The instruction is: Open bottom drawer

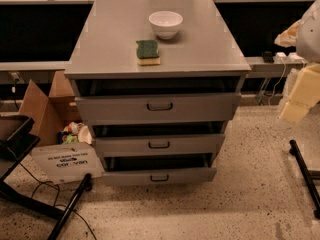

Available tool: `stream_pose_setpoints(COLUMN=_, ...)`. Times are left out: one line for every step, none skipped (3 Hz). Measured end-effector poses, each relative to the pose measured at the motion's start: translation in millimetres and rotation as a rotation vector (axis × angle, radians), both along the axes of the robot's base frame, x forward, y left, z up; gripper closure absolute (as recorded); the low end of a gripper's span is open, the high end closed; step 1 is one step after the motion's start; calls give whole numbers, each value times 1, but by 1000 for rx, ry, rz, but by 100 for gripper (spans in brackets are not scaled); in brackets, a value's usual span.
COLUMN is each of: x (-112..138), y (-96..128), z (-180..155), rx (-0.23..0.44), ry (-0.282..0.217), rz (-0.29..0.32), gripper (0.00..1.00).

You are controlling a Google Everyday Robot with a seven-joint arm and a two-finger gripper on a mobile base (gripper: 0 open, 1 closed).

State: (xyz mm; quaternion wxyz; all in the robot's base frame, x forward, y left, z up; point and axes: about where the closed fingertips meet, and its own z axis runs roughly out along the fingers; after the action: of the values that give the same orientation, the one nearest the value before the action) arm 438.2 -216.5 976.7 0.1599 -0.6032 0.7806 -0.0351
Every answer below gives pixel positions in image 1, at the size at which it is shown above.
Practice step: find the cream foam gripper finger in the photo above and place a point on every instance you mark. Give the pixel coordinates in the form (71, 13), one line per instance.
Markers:
(303, 88)

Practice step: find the grey bottom drawer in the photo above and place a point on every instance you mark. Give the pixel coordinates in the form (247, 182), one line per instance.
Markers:
(163, 169)

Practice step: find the grey drawer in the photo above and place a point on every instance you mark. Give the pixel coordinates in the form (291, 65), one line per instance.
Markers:
(158, 145)
(158, 108)
(163, 169)

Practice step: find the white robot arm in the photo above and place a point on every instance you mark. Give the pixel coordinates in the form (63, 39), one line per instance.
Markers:
(304, 35)

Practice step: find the grey drawer cabinet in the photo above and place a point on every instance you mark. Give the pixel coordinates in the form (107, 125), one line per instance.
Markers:
(202, 57)

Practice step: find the grey middle drawer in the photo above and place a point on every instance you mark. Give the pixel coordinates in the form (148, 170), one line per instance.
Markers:
(158, 145)

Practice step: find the grey top drawer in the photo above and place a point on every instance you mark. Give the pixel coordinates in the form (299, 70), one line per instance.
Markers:
(158, 108)

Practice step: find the open cardboard box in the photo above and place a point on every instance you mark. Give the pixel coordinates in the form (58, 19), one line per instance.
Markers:
(62, 163)

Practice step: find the white power strip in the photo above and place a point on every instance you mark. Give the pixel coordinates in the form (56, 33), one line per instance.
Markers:
(292, 57)

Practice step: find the black adapter plug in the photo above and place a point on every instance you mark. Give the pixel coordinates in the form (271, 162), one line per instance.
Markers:
(267, 57)

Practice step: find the white ceramic bowl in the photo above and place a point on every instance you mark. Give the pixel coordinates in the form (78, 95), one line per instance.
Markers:
(165, 24)

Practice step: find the green yellow sponge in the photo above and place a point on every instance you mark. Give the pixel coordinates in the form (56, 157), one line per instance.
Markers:
(147, 52)

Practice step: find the toys in cardboard box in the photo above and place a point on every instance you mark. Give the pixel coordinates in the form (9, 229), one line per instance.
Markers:
(75, 133)

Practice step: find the black stand left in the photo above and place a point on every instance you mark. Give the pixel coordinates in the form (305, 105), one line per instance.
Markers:
(16, 142)

